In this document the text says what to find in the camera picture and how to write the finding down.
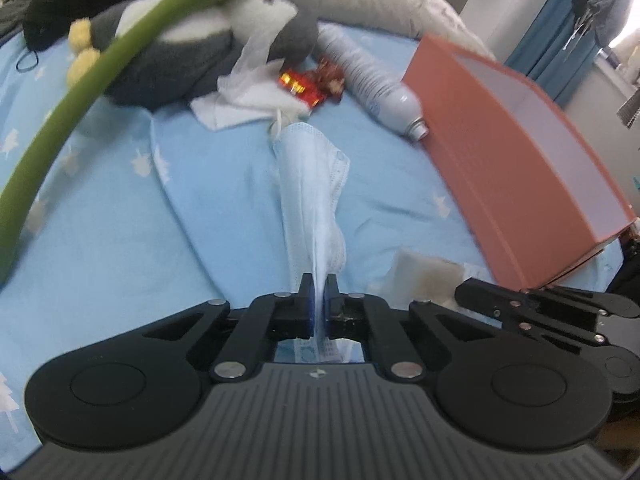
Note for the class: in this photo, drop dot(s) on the grey penguin plush toy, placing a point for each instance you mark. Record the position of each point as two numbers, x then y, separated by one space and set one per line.
175 70

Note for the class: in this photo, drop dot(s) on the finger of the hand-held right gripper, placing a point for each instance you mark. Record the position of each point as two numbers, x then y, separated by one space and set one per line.
500 312
550 297

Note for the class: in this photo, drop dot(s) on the red-brown wrapper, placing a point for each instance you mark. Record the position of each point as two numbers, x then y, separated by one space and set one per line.
330 80

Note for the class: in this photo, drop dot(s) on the white paper tissue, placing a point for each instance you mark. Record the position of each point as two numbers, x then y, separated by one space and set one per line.
235 105

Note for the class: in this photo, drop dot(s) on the dark grey blanket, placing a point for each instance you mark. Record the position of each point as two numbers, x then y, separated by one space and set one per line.
10 20

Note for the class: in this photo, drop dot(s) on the orange cardboard box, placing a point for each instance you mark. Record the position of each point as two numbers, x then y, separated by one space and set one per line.
500 170

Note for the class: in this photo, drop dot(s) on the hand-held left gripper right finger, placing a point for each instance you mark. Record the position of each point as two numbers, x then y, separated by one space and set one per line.
331 305

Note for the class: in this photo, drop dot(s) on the white spray bottle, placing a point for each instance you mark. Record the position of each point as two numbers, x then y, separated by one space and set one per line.
370 80

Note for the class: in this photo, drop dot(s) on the beige tissue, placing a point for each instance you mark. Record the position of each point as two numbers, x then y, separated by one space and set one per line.
420 275

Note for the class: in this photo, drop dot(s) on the blue face mask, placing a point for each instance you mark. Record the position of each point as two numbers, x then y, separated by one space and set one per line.
310 185

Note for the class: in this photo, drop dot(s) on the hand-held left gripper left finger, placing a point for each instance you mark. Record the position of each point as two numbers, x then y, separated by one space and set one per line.
307 305

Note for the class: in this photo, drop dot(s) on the red foil snack packet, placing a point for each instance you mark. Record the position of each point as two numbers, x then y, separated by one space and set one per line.
297 85

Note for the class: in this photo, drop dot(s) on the striped hanging garment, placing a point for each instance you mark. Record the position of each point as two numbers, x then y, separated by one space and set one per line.
629 110

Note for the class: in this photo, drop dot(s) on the blue curtain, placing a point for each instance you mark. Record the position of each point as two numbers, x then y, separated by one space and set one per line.
545 50

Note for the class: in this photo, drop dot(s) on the light blue bed sheet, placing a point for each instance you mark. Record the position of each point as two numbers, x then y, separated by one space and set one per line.
210 210

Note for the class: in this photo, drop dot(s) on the grey-blue hanging shirt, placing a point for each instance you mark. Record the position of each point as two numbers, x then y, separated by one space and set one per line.
615 5

